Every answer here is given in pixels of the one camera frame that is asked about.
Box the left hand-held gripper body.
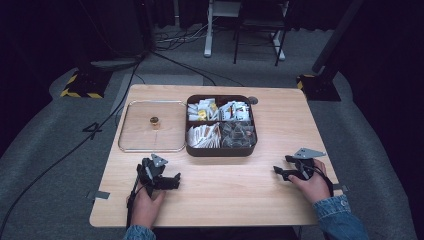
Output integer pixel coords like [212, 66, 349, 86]
[136, 153, 169, 198]

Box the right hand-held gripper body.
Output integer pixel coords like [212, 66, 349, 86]
[284, 147, 327, 183]

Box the person's right hand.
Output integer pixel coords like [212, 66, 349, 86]
[287, 158, 332, 205]

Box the person's left hand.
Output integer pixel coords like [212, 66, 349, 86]
[128, 189, 167, 230]

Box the clear lid with gold knob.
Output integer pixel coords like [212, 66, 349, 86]
[117, 99, 187, 154]

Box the pile of white orange sachets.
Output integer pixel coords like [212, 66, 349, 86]
[186, 121, 222, 149]

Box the dark brown compartment box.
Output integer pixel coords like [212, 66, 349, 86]
[184, 94, 259, 158]

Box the pile of clear packets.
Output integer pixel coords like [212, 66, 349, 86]
[219, 121, 257, 149]

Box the pile of white yellow packets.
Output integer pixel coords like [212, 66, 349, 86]
[187, 97, 219, 122]

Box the pile of white printed packets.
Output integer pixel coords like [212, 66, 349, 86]
[218, 99, 251, 122]

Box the striped black stand base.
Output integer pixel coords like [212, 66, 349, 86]
[59, 67, 114, 100]

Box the white desk leg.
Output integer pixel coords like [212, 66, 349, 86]
[203, 0, 215, 59]
[271, 30, 287, 62]

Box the black slanted stand pole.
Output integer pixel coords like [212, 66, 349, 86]
[311, 0, 365, 75]

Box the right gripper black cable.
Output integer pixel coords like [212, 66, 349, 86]
[309, 164, 335, 198]

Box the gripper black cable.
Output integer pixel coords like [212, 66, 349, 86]
[309, 164, 335, 198]
[125, 173, 148, 229]

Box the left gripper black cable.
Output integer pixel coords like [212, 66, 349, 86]
[125, 173, 148, 229]

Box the long black floor cable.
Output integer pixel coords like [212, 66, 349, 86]
[0, 59, 143, 231]

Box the bundle of floor cables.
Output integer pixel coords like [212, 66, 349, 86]
[153, 24, 209, 53]

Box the black metal chair frame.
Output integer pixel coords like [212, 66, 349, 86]
[232, 0, 290, 67]

